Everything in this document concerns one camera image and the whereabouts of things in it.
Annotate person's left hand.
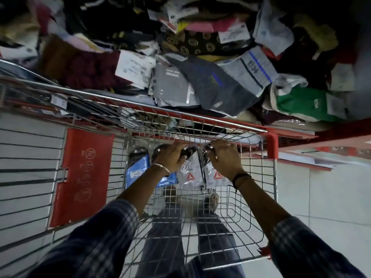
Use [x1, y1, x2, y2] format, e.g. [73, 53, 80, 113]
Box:
[151, 142, 193, 175]

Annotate person's right hand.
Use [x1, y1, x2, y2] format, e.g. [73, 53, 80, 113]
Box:
[204, 139, 244, 182]

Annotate white sock packet red logo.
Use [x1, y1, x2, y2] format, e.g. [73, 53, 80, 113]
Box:
[201, 144, 233, 189]
[176, 146, 204, 190]

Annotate person's right forearm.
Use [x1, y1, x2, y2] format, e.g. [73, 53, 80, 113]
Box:
[232, 176, 358, 278]

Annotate person's left forearm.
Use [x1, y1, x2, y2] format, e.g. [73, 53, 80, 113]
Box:
[35, 166, 172, 278]

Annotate silver bangle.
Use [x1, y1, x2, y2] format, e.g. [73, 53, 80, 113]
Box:
[152, 163, 172, 176]

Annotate black wrist thread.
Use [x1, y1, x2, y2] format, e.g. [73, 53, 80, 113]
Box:
[231, 173, 252, 191]

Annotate blue sock packet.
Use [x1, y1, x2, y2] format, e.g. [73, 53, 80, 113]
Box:
[125, 147, 178, 189]

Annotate person's left shoe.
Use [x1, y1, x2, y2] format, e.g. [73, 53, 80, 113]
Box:
[163, 189, 182, 209]

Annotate person's shoe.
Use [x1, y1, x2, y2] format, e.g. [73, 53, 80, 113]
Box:
[202, 192, 220, 214]
[163, 189, 182, 209]

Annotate dark grey garment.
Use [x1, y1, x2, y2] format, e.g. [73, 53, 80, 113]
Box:
[166, 56, 262, 118]

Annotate person's right shoe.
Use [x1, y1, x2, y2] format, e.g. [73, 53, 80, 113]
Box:
[202, 192, 220, 214]

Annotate grey folded garment packet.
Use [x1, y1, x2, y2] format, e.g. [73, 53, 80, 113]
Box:
[149, 64, 197, 108]

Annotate grey sock with blue stripe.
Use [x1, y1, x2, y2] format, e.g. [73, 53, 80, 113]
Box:
[217, 46, 279, 96]

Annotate white paper label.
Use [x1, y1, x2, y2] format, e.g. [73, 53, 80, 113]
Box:
[114, 49, 157, 91]

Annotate green garment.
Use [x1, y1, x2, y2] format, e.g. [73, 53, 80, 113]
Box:
[275, 86, 349, 122]

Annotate person's blue jeans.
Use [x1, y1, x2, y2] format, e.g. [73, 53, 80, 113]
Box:
[136, 209, 246, 278]

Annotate red cart seat flap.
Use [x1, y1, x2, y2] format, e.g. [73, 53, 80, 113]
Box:
[49, 128, 116, 228]

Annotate black garment with gold print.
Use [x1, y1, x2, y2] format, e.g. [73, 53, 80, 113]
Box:
[157, 30, 233, 57]

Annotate pile of packed garments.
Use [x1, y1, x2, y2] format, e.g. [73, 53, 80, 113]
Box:
[0, 0, 371, 126]

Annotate red display bin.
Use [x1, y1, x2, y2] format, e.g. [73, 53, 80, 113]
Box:
[249, 118, 371, 172]

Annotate maroon knit garment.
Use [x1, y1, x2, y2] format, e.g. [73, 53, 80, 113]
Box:
[65, 50, 131, 91]

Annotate wire shopping cart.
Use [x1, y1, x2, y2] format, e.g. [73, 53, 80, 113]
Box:
[0, 58, 279, 278]

